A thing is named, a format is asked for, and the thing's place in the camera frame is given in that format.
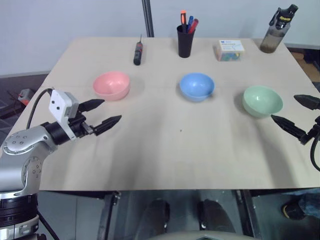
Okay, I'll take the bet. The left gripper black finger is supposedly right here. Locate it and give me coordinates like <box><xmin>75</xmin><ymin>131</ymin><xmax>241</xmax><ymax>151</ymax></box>
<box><xmin>78</xmin><ymin>98</ymin><xmax>106</xmax><ymax>113</ymax></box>
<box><xmin>93</xmin><ymin>114</ymin><xmax>123</xmax><ymax>137</ymax></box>

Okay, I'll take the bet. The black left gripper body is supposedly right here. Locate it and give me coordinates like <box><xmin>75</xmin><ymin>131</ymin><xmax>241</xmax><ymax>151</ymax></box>
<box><xmin>67</xmin><ymin>110</ymin><xmax>97</xmax><ymax>138</ymax></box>

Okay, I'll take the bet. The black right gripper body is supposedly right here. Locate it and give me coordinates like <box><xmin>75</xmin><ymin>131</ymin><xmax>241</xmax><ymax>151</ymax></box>
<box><xmin>307</xmin><ymin>115</ymin><xmax>320</xmax><ymax>138</ymax></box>

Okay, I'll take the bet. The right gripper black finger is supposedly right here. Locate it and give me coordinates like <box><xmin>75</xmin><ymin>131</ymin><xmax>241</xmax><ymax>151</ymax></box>
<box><xmin>270</xmin><ymin>114</ymin><xmax>311</xmax><ymax>146</ymax></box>
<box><xmin>293</xmin><ymin>94</ymin><xmax>320</xmax><ymax>111</ymax></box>

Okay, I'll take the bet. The pink plastic bowl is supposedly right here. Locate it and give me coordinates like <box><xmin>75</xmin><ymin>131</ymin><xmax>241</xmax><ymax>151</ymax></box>
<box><xmin>92</xmin><ymin>70</ymin><xmax>131</xmax><ymax>102</ymax></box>

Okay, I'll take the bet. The green plastic bowl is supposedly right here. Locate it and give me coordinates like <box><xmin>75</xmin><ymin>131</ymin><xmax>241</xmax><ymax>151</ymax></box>
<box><xmin>243</xmin><ymin>85</ymin><xmax>284</xmax><ymax>120</ymax></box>

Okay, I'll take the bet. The red and grey floor tool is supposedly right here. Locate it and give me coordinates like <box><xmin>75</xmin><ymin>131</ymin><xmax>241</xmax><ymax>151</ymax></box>
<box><xmin>18</xmin><ymin>88</ymin><xmax>36</xmax><ymax>107</ymax></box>

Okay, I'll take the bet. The black screwdriver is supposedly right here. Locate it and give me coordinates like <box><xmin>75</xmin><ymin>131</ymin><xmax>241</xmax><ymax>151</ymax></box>
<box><xmin>132</xmin><ymin>33</ymin><xmax>146</xmax><ymax>67</ymax></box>

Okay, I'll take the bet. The blue jeans leg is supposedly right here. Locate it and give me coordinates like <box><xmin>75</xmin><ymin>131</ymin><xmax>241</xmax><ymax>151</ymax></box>
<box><xmin>287</xmin><ymin>188</ymin><xmax>320</xmax><ymax>218</ymax></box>

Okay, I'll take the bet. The dark translucent water bottle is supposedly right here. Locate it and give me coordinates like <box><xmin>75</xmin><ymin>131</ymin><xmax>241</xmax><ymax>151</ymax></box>
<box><xmin>259</xmin><ymin>3</ymin><xmax>299</xmax><ymax>54</ymax></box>

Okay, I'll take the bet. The black and yellow shoe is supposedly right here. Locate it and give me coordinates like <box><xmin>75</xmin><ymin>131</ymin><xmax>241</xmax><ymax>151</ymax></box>
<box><xmin>282</xmin><ymin>198</ymin><xmax>307</xmax><ymax>221</ymax></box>

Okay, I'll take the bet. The black metal table leg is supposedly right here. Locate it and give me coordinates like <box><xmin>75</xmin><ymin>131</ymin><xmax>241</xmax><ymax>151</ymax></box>
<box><xmin>234</xmin><ymin>189</ymin><xmax>259</xmax><ymax>240</ymax></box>
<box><xmin>96</xmin><ymin>190</ymin><xmax>122</xmax><ymax>240</ymax></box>

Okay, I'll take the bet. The clear box of coloured pins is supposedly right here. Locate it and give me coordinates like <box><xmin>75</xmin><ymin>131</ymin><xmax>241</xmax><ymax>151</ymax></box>
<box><xmin>212</xmin><ymin>39</ymin><xmax>246</xmax><ymax>63</ymax></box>

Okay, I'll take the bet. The blue plastic bowl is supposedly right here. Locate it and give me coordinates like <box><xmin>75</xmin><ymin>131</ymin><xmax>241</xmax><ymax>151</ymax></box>
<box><xmin>178</xmin><ymin>72</ymin><xmax>216</xmax><ymax>103</ymax></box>

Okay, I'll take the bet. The grey metal pole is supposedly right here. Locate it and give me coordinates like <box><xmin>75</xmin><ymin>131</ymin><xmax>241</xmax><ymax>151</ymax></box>
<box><xmin>141</xmin><ymin>0</ymin><xmax>155</xmax><ymax>38</ymax></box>

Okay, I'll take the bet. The black pen cup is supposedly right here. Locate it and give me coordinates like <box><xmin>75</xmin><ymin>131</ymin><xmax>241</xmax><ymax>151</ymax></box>
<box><xmin>176</xmin><ymin>23</ymin><xmax>195</xmax><ymax>59</ymax></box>

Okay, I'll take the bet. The orange-capped black marker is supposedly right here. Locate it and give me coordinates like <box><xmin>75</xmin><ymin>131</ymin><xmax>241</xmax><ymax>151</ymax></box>
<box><xmin>180</xmin><ymin>9</ymin><xmax>188</xmax><ymax>33</ymax></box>

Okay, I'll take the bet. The blue marker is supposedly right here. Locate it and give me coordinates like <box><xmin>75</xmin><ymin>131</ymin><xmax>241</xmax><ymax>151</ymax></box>
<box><xmin>186</xmin><ymin>15</ymin><xmax>195</xmax><ymax>33</ymax></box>

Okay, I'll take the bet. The red marker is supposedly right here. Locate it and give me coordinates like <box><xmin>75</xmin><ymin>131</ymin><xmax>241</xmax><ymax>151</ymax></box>
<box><xmin>187</xmin><ymin>18</ymin><xmax>200</xmax><ymax>35</ymax></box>

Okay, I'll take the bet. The grey robot torso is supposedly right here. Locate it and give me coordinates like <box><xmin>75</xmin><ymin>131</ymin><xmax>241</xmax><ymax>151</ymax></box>
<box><xmin>149</xmin><ymin>230</ymin><xmax>261</xmax><ymax>240</ymax></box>

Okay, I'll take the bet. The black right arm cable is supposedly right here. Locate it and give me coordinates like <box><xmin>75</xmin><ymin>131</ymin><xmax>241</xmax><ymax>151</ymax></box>
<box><xmin>310</xmin><ymin>133</ymin><xmax>320</xmax><ymax>173</ymax></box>

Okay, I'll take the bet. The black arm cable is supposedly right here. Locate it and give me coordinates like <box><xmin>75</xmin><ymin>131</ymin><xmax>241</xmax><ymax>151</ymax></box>
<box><xmin>25</xmin><ymin>87</ymin><xmax>55</xmax><ymax>130</ymax></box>
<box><xmin>310</xmin><ymin>133</ymin><xmax>320</xmax><ymax>173</ymax></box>

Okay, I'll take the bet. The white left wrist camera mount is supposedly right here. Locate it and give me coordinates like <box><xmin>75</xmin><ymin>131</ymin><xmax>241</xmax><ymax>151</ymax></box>
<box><xmin>48</xmin><ymin>88</ymin><xmax>81</xmax><ymax>141</ymax></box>

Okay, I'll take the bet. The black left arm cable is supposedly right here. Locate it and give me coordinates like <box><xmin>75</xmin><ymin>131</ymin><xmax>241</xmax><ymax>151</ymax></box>
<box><xmin>25</xmin><ymin>87</ymin><xmax>55</xmax><ymax>130</ymax></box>

